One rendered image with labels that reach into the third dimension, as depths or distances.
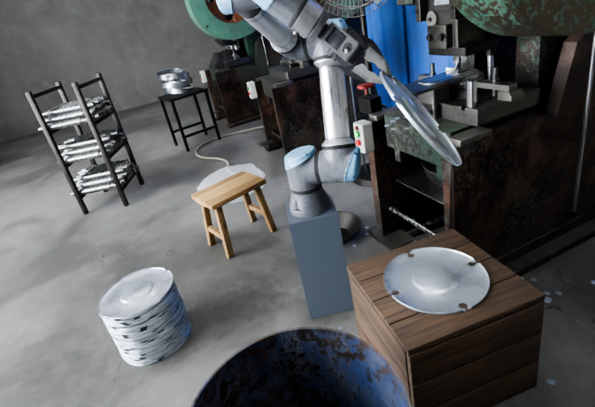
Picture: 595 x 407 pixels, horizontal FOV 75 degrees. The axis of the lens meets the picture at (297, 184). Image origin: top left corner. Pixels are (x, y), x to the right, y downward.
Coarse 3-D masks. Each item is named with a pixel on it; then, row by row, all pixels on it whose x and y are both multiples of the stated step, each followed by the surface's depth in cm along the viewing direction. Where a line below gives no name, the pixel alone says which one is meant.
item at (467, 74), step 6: (444, 72) 158; (450, 72) 156; (456, 72) 154; (462, 72) 153; (468, 72) 150; (480, 72) 147; (468, 78) 145; (474, 78) 146; (480, 78) 147; (456, 84) 150
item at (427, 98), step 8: (424, 80) 150; (432, 80) 148; (440, 80) 145; (448, 80) 143; (456, 80) 144; (408, 88) 145; (416, 88) 142; (424, 88) 140; (432, 88) 140; (440, 88) 144; (448, 88) 146; (424, 96) 149; (432, 96) 145; (440, 96) 146; (448, 96) 147; (424, 104) 151; (432, 104) 147; (432, 112) 148
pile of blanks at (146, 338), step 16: (176, 288) 158; (160, 304) 146; (176, 304) 156; (112, 320) 142; (128, 320) 141; (144, 320) 144; (160, 320) 147; (176, 320) 154; (112, 336) 150; (128, 336) 146; (144, 336) 146; (160, 336) 149; (176, 336) 154; (128, 352) 149; (144, 352) 148; (160, 352) 150
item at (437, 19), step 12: (432, 0) 142; (444, 0) 137; (432, 12) 142; (444, 12) 139; (432, 24) 144; (444, 24) 139; (456, 24) 136; (468, 24) 137; (432, 36) 144; (444, 36) 138; (456, 36) 138; (468, 36) 139; (480, 36) 141; (432, 48) 146; (444, 48) 140; (456, 48) 139
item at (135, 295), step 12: (132, 276) 165; (144, 276) 163; (156, 276) 161; (168, 276) 159; (108, 288) 159; (120, 288) 158; (132, 288) 155; (144, 288) 154; (156, 288) 153; (168, 288) 152; (108, 300) 153; (120, 300) 151; (132, 300) 149; (144, 300) 148; (120, 312) 144; (132, 312) 143
